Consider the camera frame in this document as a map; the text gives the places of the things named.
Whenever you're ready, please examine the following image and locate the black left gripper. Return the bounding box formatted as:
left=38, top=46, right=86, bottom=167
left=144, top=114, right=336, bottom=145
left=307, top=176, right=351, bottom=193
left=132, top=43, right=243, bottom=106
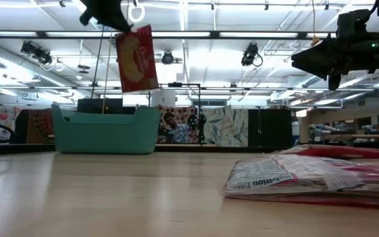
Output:
left=79, top=0, right=134, bottom=33

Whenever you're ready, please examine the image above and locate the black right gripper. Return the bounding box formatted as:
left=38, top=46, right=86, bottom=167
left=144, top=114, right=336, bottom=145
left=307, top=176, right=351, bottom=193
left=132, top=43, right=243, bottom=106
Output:
left=290, top=35, right=379, bottom=92

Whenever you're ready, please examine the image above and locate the black hanging studio light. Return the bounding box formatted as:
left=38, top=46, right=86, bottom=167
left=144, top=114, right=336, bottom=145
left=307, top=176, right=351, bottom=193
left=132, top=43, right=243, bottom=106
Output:
left=161, top=50, right=175, bottom=65
left=20, top=40, right=53, bottom=66
left=240, top=42, right=264, bottom=67

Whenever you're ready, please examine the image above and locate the wooden workbench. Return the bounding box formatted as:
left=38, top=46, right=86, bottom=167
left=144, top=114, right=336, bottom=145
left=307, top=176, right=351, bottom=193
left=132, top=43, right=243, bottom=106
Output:
left=303, top=108, right=379, bottom=149

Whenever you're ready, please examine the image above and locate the black cabinet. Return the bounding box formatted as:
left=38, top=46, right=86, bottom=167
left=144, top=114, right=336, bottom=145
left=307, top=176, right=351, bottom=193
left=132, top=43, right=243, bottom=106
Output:
left=247, top=108, right=293, bottom=148

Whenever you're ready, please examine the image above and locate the black screen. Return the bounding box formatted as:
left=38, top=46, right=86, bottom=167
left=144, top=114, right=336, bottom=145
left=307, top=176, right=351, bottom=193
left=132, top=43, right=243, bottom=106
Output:
left=76, top=97, right=124, bottom=115

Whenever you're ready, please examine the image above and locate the teal plastic basket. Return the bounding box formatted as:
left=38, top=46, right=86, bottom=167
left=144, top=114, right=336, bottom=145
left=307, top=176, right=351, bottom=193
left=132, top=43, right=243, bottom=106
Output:
left=51, top=104, right=161, bottom=155

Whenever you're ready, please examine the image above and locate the leaf patterned cloth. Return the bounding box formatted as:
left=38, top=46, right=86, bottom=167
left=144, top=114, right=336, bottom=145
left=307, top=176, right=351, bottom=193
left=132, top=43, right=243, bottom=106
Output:
left=202, top=107, right=250, bottom=147

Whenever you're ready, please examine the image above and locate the black metal stand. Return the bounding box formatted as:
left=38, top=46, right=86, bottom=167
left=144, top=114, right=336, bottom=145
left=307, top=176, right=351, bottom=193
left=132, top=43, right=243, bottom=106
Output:
left=167, top=82, right=207, bottom=146

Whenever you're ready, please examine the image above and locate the person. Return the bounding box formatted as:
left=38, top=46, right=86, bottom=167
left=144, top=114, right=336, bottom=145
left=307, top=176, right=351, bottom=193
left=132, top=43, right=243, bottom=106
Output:
left=158, top=111, right=191, bottom=144

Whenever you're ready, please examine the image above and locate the orange brown patterned cloth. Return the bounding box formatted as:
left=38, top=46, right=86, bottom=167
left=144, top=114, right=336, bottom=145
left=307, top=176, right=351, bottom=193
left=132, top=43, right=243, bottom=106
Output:
left=26, top=109, right=55, bottom=144

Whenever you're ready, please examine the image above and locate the floral patterned cloth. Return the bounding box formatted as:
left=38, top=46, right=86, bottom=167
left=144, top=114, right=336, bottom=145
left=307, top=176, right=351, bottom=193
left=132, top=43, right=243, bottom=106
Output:
left=0, top=106, right=22, bottom=141

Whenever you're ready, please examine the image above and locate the white hanging ring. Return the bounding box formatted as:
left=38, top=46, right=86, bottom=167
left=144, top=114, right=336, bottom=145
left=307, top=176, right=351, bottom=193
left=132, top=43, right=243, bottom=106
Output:
left=128, top=1, right=146, bottom=24

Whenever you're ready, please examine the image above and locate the yellow hanging cable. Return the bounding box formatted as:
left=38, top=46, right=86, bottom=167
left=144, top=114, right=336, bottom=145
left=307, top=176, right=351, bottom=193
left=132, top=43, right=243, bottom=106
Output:
left=310, top=0, right=321, bottom=47

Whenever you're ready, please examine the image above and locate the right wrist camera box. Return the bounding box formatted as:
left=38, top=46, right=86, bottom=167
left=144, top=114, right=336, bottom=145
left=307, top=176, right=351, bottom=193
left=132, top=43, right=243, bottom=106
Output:
left=336, top=9, right=372, bottom=39

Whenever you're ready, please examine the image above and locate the black aluminium table frame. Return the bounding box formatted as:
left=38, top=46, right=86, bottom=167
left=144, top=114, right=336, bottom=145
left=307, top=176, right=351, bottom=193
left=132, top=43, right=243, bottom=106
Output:
left=0, top=142, right=293, bottom=155

